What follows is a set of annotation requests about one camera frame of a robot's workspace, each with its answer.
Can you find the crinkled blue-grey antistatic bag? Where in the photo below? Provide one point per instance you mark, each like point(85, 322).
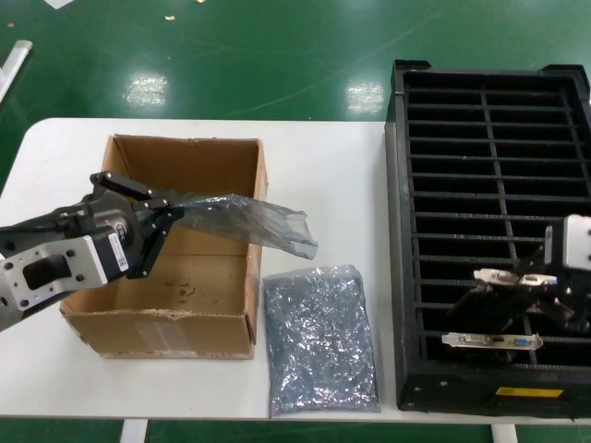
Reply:
point(318, 341)

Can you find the black slotted plastic container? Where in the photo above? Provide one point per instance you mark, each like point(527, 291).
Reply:
point(401, 231)

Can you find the brown cardboard box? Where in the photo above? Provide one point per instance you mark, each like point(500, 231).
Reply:
point(184, 161)

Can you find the graphics card with silver bracket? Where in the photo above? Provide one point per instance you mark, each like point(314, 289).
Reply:
point(475, 340)

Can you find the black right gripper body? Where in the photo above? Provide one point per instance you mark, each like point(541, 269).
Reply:
point(577, 281)

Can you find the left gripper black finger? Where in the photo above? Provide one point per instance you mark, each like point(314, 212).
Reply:
point(124, 186)
point(154, 240)

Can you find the graphics card with black heatsink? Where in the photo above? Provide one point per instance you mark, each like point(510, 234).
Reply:
point(489, 304)

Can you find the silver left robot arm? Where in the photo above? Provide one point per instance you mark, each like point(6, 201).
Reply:
point(18, 295)

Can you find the yellow container label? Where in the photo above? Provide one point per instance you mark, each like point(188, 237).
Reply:
point(526, 392)

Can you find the white paper sheet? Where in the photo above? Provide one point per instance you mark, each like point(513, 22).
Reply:
point(57, 3)

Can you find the white plastic pipe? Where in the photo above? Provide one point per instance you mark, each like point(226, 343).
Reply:
point(16, 57)

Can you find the white table leg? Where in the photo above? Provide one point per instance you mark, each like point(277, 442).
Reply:
point(503, 434)
point(134, 431)

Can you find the translucent grey antistatic bag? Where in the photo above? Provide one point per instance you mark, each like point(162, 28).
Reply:
point(258, 221)

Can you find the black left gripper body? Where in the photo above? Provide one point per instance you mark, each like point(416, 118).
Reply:
point(115, 217)

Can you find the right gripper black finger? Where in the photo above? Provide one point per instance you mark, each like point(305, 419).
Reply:
point(533, 263)
point(575, 314)

